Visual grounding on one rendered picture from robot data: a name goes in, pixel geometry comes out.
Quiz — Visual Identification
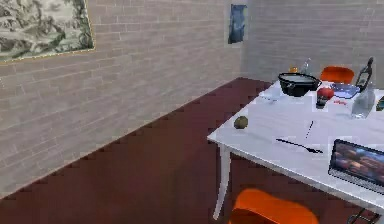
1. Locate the brown round potato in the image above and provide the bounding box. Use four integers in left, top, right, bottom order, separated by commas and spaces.
233, 115, 249, 130

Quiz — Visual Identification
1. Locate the white dining table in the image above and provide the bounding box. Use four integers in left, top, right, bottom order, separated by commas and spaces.
206, 79, 384, 221

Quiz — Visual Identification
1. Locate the black cooking pot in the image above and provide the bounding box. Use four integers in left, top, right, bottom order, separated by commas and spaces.
277, 72, 323, 98

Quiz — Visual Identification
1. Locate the black knife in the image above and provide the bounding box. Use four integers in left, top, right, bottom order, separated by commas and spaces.
275, 138, 324, 155

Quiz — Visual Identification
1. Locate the orange chair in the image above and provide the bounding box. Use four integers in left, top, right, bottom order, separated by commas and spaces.
319, 65, 355, 85
227, 188, 320, 224

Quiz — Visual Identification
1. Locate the red apple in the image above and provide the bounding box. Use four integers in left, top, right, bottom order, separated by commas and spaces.
316, 86, 335, 100

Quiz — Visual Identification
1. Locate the blue plate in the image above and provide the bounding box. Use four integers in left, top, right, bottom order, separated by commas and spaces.
330, 82, 362, 100

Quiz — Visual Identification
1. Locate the open laptop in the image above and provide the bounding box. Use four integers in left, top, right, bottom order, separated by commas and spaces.
327, 138, 384, 196

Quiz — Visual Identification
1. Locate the grey landscape framed picture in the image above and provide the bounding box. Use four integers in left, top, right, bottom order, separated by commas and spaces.
0, 0, 97, 64

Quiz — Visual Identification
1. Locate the blue wall poster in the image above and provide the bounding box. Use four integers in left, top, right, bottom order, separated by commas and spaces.
227, 3, 249, 45

